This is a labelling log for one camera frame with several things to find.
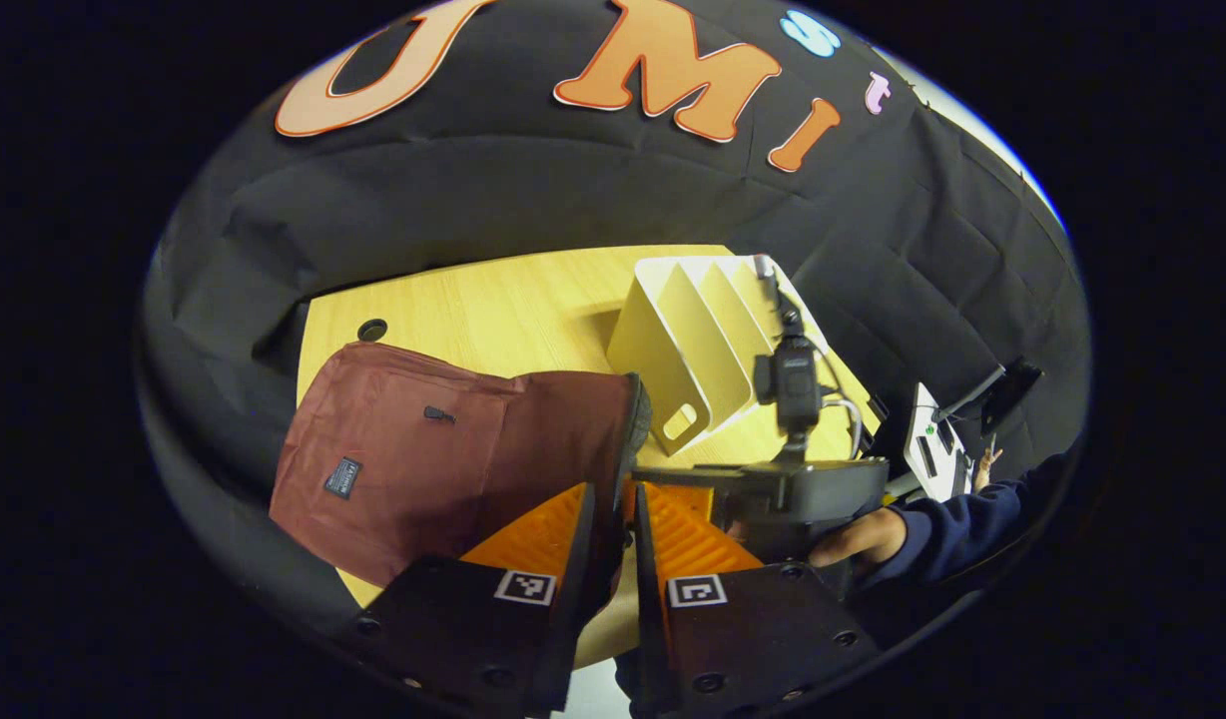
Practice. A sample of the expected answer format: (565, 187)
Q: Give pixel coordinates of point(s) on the black backdrop cloth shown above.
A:
(573, 190)

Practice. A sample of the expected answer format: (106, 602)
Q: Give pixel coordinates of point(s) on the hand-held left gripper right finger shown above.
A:
(651, 619)

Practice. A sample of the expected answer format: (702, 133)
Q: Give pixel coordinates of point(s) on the maroon schoolbag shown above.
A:
(423, 469)

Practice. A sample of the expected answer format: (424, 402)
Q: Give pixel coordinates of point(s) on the black bracket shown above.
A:
(1012, 384)

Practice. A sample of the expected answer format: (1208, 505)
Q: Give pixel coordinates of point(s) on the cream bookshelf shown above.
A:
(663, 350)

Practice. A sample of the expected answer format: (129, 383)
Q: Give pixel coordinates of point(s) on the white electronic device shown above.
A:
(932, 449)

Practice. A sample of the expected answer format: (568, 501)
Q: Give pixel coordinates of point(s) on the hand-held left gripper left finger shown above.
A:
(578, 599)

